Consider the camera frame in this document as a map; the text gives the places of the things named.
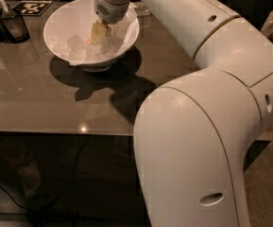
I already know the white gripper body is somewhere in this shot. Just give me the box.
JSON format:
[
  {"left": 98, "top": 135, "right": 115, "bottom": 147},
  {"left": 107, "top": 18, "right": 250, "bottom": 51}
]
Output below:
[{"left": 94, "top": 0, "right": 130, "bottom": 25}]

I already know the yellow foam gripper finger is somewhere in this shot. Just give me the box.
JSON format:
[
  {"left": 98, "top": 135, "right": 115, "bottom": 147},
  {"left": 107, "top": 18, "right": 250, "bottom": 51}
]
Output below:
[{"left": 91, "top": 19, "right": 109, "bottom": 43}]

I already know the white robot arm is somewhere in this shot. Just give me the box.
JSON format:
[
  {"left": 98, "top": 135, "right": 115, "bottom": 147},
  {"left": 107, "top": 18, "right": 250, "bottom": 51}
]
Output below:
[{"left": 94, "top": 0, "right": 273, "bottom": 227}]

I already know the white bowl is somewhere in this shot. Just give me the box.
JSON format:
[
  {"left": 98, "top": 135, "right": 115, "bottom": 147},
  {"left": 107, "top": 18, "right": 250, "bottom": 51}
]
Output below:
[{"left": 43, "top": 0, "right": 141, "bottom": 73}]

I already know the white plastic bag liner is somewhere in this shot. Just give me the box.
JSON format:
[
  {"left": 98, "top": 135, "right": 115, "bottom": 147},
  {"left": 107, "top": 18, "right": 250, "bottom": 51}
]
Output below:
[{"left": 52, "top": 8, "right": 137, "bottom": 63}]

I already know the black white marker tag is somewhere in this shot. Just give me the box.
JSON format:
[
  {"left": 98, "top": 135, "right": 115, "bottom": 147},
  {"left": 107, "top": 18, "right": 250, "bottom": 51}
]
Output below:
[{"left": 13, "top": 0, "right": 52, "bottom": 16}]

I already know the black scoop cup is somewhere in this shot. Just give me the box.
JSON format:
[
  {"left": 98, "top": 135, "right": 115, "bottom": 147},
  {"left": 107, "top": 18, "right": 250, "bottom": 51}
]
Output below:
[{"left": 0, "top": 0, "right": 30, "bottom": 44}]

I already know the black floor cable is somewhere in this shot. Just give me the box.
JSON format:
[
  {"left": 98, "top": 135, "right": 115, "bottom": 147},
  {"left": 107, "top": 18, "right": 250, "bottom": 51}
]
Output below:
[{"left": 0, "top": 170, "right": 43, "bottom": 227}]

